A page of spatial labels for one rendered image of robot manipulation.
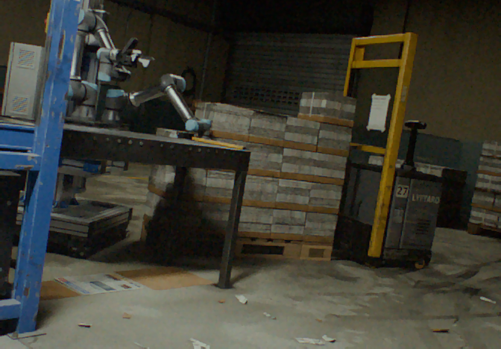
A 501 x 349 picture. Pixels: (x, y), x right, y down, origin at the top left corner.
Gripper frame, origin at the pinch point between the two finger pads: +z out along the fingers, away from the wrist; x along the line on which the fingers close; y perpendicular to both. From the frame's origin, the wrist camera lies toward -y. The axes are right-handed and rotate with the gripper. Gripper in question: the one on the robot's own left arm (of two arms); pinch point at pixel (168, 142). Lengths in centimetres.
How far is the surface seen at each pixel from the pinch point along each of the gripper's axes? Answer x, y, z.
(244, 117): 2, 24, -66
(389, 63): 47, 86, -176
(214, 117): -6.5, 20.1, -44.0
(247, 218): 9, -48, -79
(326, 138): 30, 19, -131
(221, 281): 62, -73, -2
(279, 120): 14, 26, -91
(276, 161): 14, -4, -94
